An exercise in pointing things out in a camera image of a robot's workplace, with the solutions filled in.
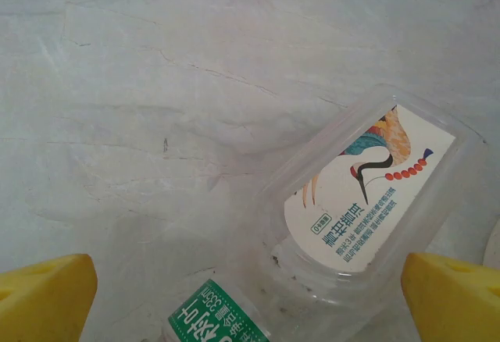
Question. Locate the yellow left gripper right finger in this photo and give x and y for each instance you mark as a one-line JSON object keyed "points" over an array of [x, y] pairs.
{"points": [[457, 303]]}

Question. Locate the clear bottle green label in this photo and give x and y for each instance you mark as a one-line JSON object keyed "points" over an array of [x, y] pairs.
{"points": [[203, 314]]}

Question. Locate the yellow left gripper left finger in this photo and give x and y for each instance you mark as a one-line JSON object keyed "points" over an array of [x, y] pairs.
{"points": [[43, 299]]}

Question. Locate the clear plastic box crane label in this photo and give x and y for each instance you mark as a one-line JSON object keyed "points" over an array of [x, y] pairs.
{"points": [[371, 201]]}

